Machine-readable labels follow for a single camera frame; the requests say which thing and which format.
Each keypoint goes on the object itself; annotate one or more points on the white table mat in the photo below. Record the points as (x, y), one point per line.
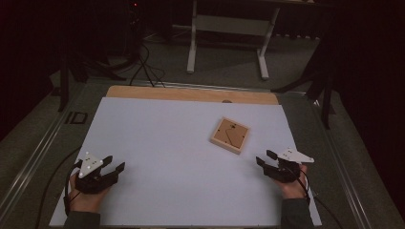
(165, 152)

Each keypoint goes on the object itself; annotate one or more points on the dark device with red light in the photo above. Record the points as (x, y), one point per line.
(135, 12)

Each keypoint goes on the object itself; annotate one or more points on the wooden picture frame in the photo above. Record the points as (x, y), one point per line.
(230, 135)

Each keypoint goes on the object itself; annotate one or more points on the metal floor rail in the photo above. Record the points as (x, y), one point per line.
(344, 165)
(223, 86)
(30, 165)

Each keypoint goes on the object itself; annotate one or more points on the black tripod stand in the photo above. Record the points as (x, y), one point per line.
(65, 86)
(324, 86)

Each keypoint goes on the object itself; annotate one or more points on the person's right hand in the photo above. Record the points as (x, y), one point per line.
(294, 191)

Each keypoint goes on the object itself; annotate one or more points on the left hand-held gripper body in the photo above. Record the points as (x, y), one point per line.
(92, 183)

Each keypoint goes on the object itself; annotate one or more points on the person's left hand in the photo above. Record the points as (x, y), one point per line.
(84, 202)

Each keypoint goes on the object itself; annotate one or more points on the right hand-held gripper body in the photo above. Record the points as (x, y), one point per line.
(283, 171)

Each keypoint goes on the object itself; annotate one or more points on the white metal stand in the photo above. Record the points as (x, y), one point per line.
(230, 25)

